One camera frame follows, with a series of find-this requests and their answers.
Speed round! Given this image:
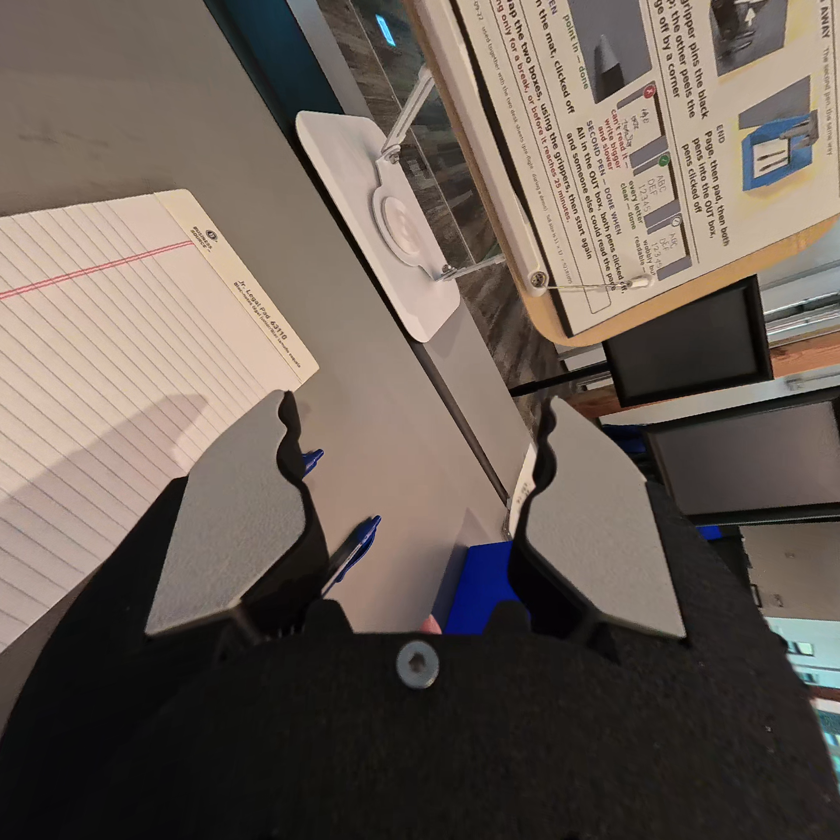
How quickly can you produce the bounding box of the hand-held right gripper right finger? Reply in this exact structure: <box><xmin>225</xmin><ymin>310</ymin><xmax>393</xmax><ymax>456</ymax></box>
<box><xmin>508</xmin><ymin>395</ymin><xmax>688</xmax><ymax>664</ymax></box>

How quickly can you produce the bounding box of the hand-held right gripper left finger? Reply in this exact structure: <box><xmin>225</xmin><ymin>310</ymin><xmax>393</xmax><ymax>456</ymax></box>
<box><xmin>144</xmin><ymin>389</ymin><xmax>332</xmax><ymax>641</ymax></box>

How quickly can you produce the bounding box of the printed instruction sheet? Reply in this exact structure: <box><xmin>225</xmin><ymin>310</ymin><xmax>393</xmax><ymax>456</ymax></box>
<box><xmin>453</xmin><ymin>0</ymin><xmax>840</xmax><ymax>336</ymax></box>

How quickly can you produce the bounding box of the wooden display board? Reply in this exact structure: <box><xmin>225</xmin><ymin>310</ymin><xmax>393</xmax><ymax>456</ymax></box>
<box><xmin>402</xmin><ymin>0</ymin><xmax>840</xmax><ymax>347</ymax></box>

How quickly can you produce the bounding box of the printed paper sheet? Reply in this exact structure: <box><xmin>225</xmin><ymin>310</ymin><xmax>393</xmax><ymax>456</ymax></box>
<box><xmin>508</xmin><ymin>443</ymin><xmax>540</xmax><ymax>534</ymax></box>

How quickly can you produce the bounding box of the blue plastic bin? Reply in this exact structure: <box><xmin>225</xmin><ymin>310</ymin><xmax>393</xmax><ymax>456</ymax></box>
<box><xmin>420</xmin><ymin>541</ymin><xmax>532</xmax><ymax>636</ymax></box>

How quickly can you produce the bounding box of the white lined notepad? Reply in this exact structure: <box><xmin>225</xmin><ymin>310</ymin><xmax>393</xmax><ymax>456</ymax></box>
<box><xmin>0</xmin><ymin>189</ymin><xmax>320</xmax><ymax>652</ymax></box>

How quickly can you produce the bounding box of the white metal board stand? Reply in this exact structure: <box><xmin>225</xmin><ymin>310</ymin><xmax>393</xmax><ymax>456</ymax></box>
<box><xmin>295</xmin><ymin>0</ymin><xmax>657</xmax><ymax>343</ymax></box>

